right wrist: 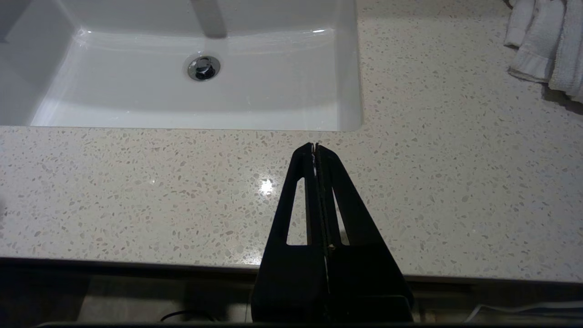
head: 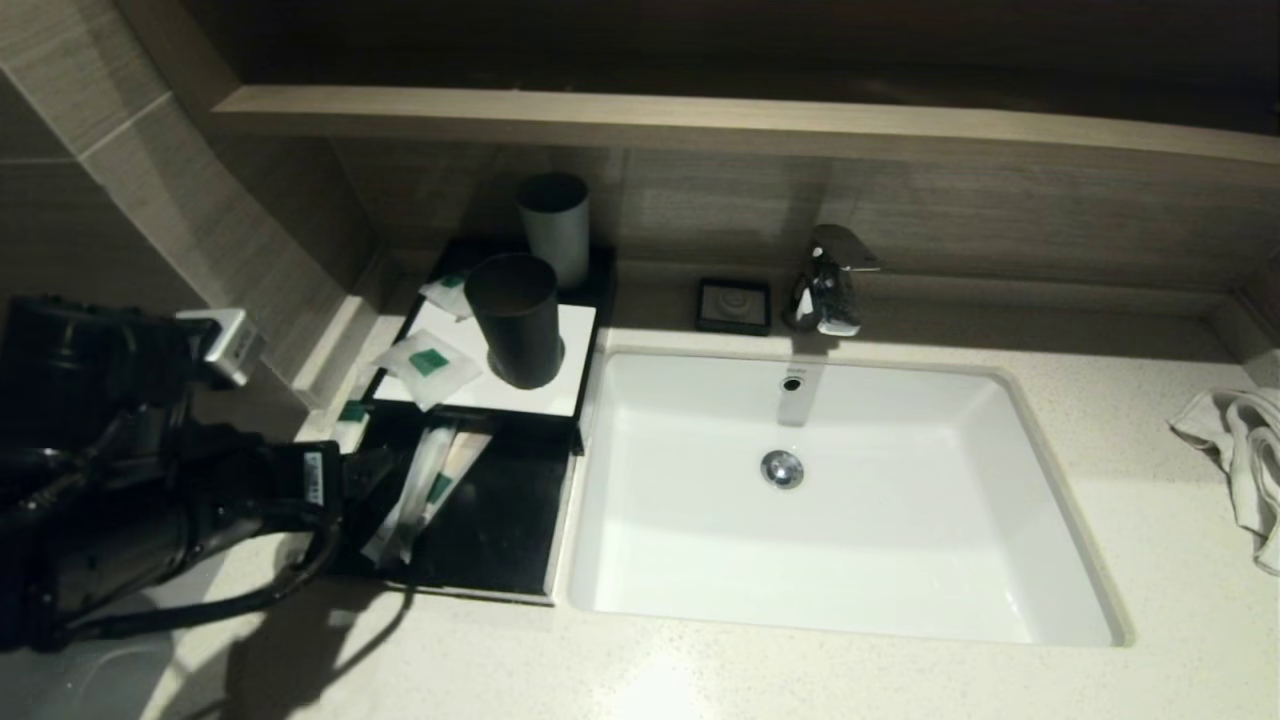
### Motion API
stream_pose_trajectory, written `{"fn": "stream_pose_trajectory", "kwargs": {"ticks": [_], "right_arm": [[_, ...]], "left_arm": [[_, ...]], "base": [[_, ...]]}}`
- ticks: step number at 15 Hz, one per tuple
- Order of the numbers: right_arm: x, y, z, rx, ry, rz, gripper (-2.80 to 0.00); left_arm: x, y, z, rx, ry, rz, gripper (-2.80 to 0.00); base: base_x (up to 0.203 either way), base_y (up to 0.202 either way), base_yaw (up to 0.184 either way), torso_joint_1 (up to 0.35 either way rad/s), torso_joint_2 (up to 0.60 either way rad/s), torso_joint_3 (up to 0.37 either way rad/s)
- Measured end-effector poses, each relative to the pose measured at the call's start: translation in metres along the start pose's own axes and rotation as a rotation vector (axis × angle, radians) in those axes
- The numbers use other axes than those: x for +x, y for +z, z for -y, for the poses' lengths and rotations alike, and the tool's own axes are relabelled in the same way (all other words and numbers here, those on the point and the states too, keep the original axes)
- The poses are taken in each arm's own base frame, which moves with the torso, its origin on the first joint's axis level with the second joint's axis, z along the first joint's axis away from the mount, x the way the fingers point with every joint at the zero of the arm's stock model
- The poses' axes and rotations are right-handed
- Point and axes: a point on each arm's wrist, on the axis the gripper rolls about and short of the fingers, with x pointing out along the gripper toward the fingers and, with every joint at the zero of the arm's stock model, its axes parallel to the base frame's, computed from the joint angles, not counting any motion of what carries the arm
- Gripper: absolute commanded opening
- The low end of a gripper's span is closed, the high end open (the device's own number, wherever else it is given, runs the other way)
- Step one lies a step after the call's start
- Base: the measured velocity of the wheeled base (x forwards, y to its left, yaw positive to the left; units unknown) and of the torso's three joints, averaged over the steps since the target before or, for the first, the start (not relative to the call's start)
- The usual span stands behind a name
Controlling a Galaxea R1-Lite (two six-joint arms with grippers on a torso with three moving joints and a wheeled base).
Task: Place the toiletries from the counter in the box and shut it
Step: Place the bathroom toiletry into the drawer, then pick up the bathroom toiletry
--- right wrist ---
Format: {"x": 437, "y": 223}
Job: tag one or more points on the chrome drain stopper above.
{"x": 203, "y": 68}

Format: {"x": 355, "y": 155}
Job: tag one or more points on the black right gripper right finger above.
{"x": 364, "y": 282}

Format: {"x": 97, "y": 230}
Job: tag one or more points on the white towel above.
{"x": 542, "y": 41}

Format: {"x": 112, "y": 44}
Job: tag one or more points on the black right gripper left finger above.
{"x": 291, "y": 282}

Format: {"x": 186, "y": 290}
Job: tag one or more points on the white sink basin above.
{"x": 182, "y": 100}

